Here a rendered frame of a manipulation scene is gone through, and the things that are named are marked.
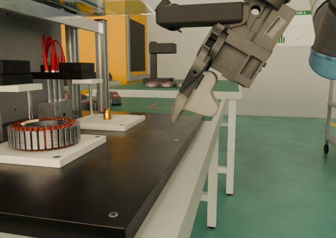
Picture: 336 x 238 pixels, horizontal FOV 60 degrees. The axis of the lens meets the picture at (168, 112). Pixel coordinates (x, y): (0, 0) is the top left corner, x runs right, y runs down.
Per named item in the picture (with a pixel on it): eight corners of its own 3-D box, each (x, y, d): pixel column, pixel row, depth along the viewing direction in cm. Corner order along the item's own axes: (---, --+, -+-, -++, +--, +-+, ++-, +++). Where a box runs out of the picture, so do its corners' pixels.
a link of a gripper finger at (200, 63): (186, 98, 38) (222, 37, 36) (176, 92, 38) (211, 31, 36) (191, 95, 43) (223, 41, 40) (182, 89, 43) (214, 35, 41)
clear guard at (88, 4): (182, 32, 82) (182, 10, 81) (160, 19, 59) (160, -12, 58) (77, 35, 89) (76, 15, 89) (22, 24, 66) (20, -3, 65)
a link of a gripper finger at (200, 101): (197, 143, 40) (233, 86, 38) (161, 121, 41) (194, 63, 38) (200, 138, 43) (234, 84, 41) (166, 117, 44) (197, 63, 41)
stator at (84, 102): (108, 111, 105) (108, 101, 105) (77, 111, 105) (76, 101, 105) (113, 107, 117) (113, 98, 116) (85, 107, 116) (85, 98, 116)
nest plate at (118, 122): (145, 119, 78) (145, 115, 78) (124, 131, 64) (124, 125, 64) (94, 117, 82) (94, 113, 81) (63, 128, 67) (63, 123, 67)
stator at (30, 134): (92, 137, 53) (91, 117, 53) (55, 154, 43) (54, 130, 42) (39, 134, 56) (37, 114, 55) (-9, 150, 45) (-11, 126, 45)
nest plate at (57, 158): (106, 141, 55) (106, 135, 55) (60, 168, 41) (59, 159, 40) (37, 137, 58) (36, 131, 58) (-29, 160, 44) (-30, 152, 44)
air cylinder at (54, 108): (72, 119, 79) (71, 98, 78) (56, 124, 72) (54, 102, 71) (56, 118, 80) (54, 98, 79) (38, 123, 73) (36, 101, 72)
